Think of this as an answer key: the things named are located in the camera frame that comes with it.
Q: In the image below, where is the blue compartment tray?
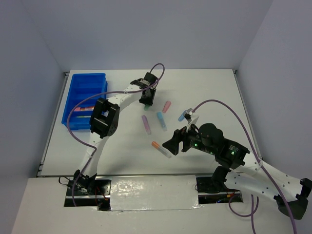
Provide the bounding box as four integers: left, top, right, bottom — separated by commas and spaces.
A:
61, 72, 109, 131

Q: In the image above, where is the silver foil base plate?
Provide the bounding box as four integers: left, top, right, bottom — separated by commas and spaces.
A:
64, 175, 243, 212

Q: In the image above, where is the blue highlighter pen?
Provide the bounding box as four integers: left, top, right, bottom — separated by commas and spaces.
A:
156, 112, 167, 132

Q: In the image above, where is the pink capped glue bottle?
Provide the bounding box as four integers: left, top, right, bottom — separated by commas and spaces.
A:
74, 106, 94, 112

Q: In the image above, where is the purple highlighter pen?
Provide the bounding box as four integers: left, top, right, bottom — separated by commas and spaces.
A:
141, 115, 151, 135

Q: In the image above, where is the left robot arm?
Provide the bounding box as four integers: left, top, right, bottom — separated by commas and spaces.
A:
73, 78, 158, 195

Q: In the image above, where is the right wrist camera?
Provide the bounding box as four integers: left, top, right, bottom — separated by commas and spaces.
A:
183, 108, 199, 132

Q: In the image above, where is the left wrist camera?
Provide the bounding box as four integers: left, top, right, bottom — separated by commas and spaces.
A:
138, 72, 158, 89

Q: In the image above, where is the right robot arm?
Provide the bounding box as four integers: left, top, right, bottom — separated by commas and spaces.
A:
162, 123, 312, 220

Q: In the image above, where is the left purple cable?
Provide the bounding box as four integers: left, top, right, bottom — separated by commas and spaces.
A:
66, 63, 165, 207

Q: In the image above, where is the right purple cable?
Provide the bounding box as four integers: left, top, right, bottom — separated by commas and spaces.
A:
190, 99, 298, 234

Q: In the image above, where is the purple cable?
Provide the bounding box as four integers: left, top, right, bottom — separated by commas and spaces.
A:
66, 63, 165, 207
190, 99, 298, 234

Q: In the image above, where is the blue translucent cap case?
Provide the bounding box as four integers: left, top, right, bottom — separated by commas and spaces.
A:
178, 110, 187, 122

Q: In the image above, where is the orange highlighter pen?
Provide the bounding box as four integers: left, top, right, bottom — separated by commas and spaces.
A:
152, 141, 172, 158

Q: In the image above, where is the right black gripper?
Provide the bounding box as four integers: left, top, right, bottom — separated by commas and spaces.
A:
162, 120, 215, 155

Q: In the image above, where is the pink translucent cap case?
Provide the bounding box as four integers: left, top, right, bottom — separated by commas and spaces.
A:
162, 101, 172, 113

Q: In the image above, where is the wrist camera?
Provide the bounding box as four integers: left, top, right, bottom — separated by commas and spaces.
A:
138, 72, 158, 89
183, 108, 199, 132

